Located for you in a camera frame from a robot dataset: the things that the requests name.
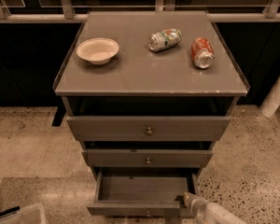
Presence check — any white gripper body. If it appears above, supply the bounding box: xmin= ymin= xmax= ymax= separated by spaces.
xmin=186 ymin=196 xmax=209 ymax=224

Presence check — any metal railing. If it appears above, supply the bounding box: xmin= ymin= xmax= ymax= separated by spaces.
xmin=0 ymin=0 xmax=280 ymax=22

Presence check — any crushed red soda can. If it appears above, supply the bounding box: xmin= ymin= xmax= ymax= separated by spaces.
xmin=191 ymin=37 xmax=215 ymax=69

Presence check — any white paper bowl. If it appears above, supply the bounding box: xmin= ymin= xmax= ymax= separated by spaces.
xmin=77 ymin=38 xmax=119 ymax=65

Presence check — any grey drawer cabinet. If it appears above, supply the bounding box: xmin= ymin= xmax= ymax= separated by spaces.
xmin=52 ymin=10 xmax=251 ymax=217

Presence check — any grey drawer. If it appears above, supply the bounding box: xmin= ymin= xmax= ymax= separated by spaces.
xmin=82 ymin=149 xmax=213 ymax=168
xmin=67 ymin=116 xmax=231 ymax=142
xmin=88 ymin=172 xmax=198 ymax=217

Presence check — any crushed green silver can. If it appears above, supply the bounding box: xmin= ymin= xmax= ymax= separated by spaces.
xmin=148 ymin=28 xmax=182 ymax=52

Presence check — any grey bottom drawer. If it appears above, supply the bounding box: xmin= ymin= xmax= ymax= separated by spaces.
xmin=88 ymin=172 xmax=198 ymax=217

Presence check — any grey middle drawer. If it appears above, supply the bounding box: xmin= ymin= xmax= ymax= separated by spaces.
xmin=82 ymin=149 xmax=213 ymax=168

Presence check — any clear plastic bin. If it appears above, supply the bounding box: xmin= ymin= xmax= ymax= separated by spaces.
xmin=0 ymin=203 xmax=49 ymax=224

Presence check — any grey top drawer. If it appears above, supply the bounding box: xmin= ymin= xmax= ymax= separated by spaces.
xmin=67 ymin=116 xmax=231 ymax=142

